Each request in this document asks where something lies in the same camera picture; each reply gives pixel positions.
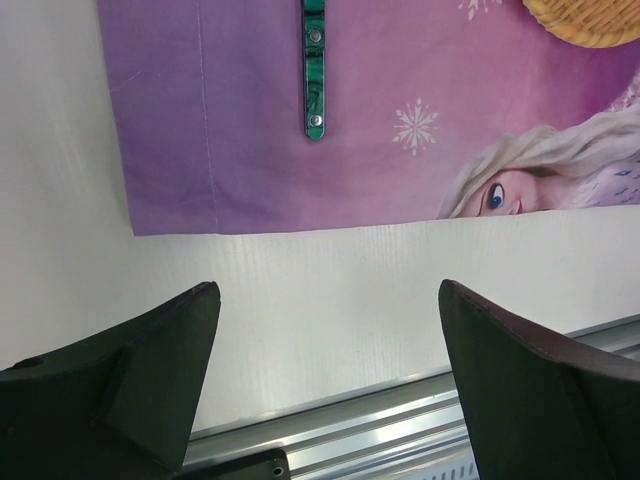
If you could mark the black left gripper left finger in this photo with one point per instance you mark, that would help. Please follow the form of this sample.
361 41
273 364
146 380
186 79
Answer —
119 404

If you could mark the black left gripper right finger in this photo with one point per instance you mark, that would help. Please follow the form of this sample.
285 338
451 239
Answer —
538 404

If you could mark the purple printed cloth placemat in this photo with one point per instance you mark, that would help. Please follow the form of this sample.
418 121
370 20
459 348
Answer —
434 110

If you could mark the round woven orange plate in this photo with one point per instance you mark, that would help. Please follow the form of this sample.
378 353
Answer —
588 23

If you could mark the green-handled cutlery piece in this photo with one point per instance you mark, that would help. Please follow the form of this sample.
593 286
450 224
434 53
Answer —
314 70

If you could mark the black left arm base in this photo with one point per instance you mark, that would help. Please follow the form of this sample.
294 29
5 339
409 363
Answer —
268 465

